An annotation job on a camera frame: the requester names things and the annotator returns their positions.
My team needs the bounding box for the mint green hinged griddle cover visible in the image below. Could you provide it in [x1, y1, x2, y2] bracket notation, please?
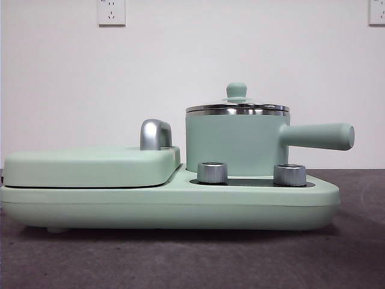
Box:
[2, 145, 182, 189]

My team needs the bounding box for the black control panel strip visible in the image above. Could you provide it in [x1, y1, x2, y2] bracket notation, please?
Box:
[189, 178, 315, 187]

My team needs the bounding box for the silver griddle cover handle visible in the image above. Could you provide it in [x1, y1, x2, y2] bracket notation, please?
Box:
[140, 119, 173, 151]

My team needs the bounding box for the mint green handled steamer pot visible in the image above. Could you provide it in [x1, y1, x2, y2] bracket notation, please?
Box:
[185, 105, 356, 179]

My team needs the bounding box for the mint green breakfast machine base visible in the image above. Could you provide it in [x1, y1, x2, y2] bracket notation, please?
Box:
[0, 172, 341, 234]

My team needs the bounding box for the white wall socket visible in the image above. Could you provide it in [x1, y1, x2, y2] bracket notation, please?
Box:
[368, 0, 385, 26]
[97, 0, 126, 26]

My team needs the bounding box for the silver control knob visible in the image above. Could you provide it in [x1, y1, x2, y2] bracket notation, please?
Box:
[273, 164, 307, 186]
[197, 161, 229, 184]

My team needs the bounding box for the glass lid with green knob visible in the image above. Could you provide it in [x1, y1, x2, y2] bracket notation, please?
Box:
[185, 82, 291, 117]

